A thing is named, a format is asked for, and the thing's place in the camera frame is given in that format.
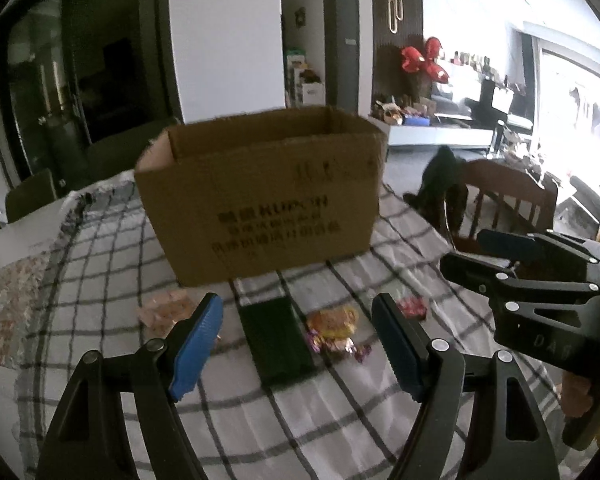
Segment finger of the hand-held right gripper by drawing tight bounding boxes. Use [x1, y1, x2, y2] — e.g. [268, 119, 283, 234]
[480, 229, 600, 266]
[440, 252, 600, 311]

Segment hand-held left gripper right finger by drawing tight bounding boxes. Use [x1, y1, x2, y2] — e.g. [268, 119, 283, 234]
[371, 292, 561, 480]

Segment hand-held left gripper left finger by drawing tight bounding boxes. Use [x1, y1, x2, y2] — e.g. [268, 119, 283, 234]
[37, 292, 224, 480]

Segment red snack packet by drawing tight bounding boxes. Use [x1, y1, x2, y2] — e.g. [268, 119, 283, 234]
[397, 296, 427, 320]

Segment peach snack packet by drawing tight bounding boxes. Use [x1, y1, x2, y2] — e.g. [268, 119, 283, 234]
[136, 290, 196, 338]

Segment yellow snack packet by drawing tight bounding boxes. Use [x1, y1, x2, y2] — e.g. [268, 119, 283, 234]
[306, 305, 360, 340]

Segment dark green rectangular packet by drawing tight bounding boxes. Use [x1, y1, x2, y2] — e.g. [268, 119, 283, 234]
[237, 296, 316, 387]

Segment brown cardboard box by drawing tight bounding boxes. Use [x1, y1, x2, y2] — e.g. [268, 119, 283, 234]
[134, 106, 388, 288]

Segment person's right hand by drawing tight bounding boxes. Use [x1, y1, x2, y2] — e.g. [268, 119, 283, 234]
[562, 375, 600, 418]

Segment wooden chair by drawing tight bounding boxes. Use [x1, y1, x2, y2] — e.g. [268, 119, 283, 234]
[445, 160, 558, 256]

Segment grey checked tablecloth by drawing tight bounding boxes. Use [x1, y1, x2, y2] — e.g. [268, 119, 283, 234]
[17, 175, 576, 480]

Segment white low cabinet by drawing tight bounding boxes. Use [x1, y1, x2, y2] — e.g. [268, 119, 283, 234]
[370, 112, 501, 150]

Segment green upholstered chair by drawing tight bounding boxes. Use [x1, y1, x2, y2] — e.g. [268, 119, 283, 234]
[87, 117, 181, 183]
[5, 170, 58, 223]

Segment red foil balloons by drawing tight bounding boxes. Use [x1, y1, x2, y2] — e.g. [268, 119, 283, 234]
[400, 36, 451, 81]

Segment white hallway shelf unit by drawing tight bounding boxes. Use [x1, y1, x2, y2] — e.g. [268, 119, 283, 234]
[286, 49, 326, 108]

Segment grey interior door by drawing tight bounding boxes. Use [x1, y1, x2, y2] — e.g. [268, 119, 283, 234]
[323, 0, 359, 111]

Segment dark glass sliding door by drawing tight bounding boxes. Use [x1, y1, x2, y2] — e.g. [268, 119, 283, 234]
[0, 0, 181, 186]

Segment dark slatted wall panel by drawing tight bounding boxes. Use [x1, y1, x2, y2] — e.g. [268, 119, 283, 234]
[370, 0, 423, 111]

